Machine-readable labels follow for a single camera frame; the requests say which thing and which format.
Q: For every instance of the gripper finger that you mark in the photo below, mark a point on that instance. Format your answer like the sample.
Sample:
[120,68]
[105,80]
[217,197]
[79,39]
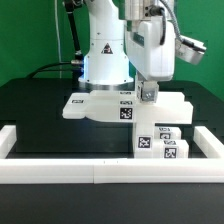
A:
[150,91]

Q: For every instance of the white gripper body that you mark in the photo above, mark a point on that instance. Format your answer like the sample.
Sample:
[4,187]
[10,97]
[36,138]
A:
[151,49]

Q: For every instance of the white chair seat block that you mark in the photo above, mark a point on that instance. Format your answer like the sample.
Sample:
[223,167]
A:
[143,136]

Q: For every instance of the white chair back frame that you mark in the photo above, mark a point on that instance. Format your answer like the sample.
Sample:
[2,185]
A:
[125,107]

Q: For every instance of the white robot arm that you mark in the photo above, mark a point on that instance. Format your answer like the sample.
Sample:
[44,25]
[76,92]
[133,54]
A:
[107,65]

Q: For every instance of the white U-shaped border fence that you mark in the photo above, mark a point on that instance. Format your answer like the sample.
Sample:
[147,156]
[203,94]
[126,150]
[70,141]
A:
[97,171]

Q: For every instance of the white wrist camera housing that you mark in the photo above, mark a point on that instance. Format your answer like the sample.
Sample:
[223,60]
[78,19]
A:
[190,50]

